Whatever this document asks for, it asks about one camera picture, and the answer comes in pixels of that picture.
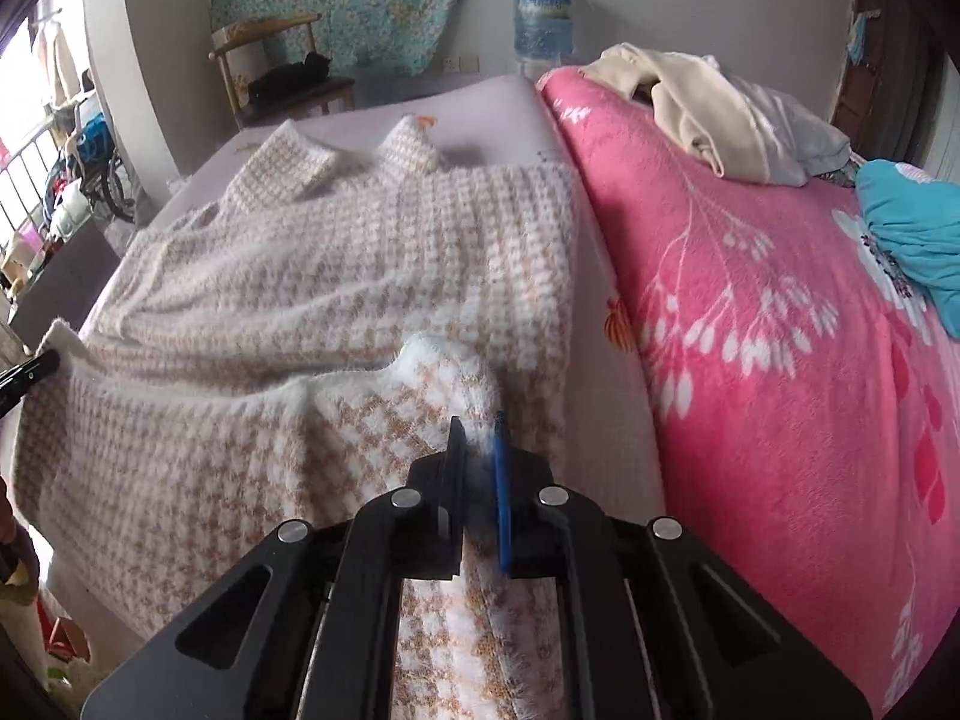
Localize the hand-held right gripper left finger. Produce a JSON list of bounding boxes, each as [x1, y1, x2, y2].
[[82, 416, 467, 720]]

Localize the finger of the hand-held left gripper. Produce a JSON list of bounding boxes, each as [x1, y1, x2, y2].
[[0, 349, 61, 415]]

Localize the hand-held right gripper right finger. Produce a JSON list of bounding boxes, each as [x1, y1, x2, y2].
[[491, 411, 871, 720]]

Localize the beige white houndstooth coat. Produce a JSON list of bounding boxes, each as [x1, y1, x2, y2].
[[15, 116, 578, 720]]

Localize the hanging beige clothes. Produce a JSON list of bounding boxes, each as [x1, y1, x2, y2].
[[30, 15, 80, 110]]

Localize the dark cabinet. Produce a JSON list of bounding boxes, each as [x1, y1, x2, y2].
[[9, 221, 125, 350]]

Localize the metal railing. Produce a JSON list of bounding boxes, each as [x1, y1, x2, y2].
[[0, 109, 76, 241]]

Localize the wheelchair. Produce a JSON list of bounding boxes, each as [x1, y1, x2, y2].
[[75, 112, 137, 224]]

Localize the pink floral blanket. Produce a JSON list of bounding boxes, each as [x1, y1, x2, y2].
[[536, 66, 960, 720]]

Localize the wooden chair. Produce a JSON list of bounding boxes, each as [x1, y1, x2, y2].
[[208, 13, 357, 128]]

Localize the beige garment pile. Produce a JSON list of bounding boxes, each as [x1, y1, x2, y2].
[[581, 43, 773, 181]]

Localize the pale grey cloth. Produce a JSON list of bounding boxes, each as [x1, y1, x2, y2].
[[705, 56, 852, 187]]

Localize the blue water jug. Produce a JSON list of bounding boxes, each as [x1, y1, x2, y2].
[[512, 0, 577, 65]]

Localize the dark wooden door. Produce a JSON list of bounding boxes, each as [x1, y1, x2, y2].
[[829, 0, 938, 166]]

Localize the blue hanging cloth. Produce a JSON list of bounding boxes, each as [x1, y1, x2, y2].
[[847, 11, 882, 65]]

